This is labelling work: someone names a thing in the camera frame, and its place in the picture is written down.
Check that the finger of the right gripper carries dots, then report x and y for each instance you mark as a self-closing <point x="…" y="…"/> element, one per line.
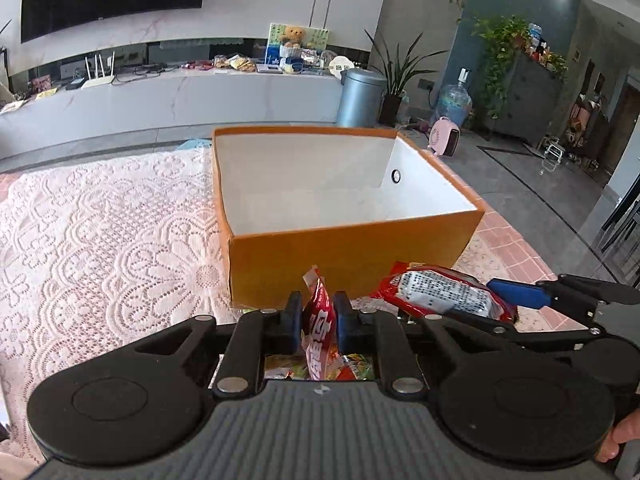
<point x="520" y="294"/>

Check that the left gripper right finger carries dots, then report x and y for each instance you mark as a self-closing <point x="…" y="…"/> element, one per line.
<point x="379" y="336"/>

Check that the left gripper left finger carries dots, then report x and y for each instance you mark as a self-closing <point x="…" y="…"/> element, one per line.
<point x="258" y="334"/>

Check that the red jerky snack packet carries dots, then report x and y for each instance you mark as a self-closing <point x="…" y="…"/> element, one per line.
<point x="319" y="319"/>

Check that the red foil snack bag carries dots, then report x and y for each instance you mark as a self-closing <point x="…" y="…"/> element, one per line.
<point x="419" y="289"/>

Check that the snacks on console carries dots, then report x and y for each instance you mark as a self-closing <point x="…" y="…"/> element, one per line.
<point x="239" y="63"/>

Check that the person's right hand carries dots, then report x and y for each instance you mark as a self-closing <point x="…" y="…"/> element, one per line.
<point x="625" y="431"/>

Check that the colourful snack packets pile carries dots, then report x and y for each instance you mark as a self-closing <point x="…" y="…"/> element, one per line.
<point x="337" y="368"/>

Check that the orange cardboard box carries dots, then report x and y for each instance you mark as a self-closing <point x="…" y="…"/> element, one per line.
<point x="348" y="201"/>

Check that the small white step stool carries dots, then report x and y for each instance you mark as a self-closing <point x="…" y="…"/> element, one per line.
<point x="552" y="157"/>

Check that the dark grey cabinet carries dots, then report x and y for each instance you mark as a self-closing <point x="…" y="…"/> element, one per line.
<point x="532" y="92"/>

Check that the light blue plastic stool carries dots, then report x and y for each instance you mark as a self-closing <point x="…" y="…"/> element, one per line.
<point x="194" y="143"/>

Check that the blue water jug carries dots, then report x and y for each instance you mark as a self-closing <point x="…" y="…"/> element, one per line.
<point x="454" y="102"/>

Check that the grey metal trash bin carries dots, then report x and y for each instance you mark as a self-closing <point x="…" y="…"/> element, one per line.
<point x="361" y="98"/>

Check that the potted long-leaf plant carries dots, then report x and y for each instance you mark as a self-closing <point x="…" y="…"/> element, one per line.
<point x="398" y="68"/>

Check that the green climbing plant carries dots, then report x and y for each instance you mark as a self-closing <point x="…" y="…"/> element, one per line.
<point x="505" y="38"/>

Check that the green picture board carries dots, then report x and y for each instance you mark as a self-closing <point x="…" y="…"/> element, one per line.
<point x="316" y="40"/>

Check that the brown teddy bear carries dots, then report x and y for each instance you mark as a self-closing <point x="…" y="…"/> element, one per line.
<point x="293" y="37"/>

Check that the white wifi router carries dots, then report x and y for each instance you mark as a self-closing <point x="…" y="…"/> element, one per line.
<point x="99" y="71"/>

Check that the long white tv console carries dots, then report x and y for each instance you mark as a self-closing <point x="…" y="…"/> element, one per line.
<point x="181" y="98"/>

